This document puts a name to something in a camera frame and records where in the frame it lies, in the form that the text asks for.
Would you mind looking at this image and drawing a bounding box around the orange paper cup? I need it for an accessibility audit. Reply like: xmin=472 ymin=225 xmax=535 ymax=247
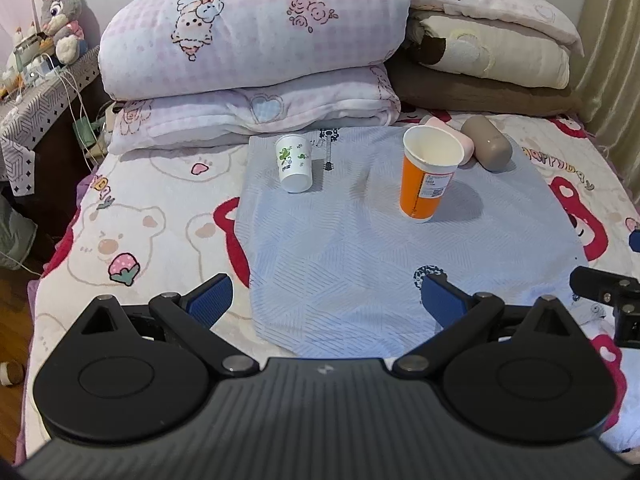
xmin=399 ymin=125 xmax=464 ymax=221

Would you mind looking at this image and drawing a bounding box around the small white green-print cup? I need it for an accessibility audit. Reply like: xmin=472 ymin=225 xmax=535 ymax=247
xmin=274 ymin=133 xmax=312 ymax=194

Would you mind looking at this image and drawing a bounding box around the light blue patterned cloth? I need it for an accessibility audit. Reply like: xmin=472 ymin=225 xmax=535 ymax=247
xmin=234 ymin=127 xmax=586 ymax=358

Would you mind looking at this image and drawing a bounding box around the beige cylindrical bottle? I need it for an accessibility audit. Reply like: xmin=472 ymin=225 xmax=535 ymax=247
xmin=461 ymin=116 xmax=513 ymax=172

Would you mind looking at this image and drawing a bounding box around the pink cylindrical bottle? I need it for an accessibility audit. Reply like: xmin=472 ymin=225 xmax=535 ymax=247
xmin=420 ymin=116 xmax=475 ymax=167

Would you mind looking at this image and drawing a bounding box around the green puffer jacket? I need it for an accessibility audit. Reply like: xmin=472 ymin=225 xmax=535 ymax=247
xmin=0 ymin=195 xmax=37 ymax=271

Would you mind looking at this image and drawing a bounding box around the beige pleated curtain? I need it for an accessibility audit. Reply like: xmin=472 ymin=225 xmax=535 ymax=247
xmin=572 ymin=0 xmax=639 ymax=188

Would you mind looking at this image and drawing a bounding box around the bedside table with patterned cloth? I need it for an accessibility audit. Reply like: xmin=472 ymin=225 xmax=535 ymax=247
xmin=1 ymin=48 xmax=108 ymax=238

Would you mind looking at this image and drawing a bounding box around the brown folded blanket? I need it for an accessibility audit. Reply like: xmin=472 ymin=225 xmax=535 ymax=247
xmin=385 ymin=62 xmax=582 ymax=117

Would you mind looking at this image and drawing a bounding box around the pink checkered folded quilt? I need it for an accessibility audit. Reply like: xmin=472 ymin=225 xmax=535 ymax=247
xmin=99 ymin=0 xmax=410 ymax=155

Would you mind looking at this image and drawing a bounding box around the cream flower blanket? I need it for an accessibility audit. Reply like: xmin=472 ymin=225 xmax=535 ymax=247
xmin=407 ymin=11 xmax=570 ymax=90

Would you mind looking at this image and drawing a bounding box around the grey rabbit plush toy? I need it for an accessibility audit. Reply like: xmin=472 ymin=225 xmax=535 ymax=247
xmin=40 ymin=0 xmax=88 ymax=65

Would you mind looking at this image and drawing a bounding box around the white charging cable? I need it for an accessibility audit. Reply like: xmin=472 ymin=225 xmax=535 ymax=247
xmin=37 ymin=52 xmax=109 ymax=174

